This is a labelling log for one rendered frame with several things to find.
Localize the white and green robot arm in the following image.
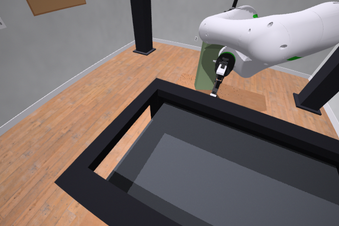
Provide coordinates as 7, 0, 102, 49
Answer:
199, 0, 339, 78

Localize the black rectangular frame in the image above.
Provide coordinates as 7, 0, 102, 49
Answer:
54, 78, 339, 226

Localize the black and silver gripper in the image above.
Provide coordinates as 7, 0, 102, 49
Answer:
210, 57, 232, 97

